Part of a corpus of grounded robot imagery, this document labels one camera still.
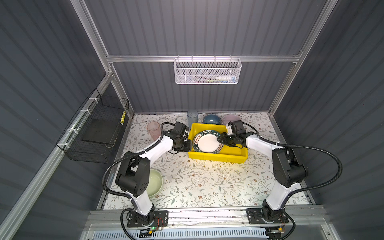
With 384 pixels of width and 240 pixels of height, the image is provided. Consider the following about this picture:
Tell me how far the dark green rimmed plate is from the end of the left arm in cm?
16

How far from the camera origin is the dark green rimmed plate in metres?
0.95

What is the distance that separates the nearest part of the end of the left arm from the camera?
680 millimetres
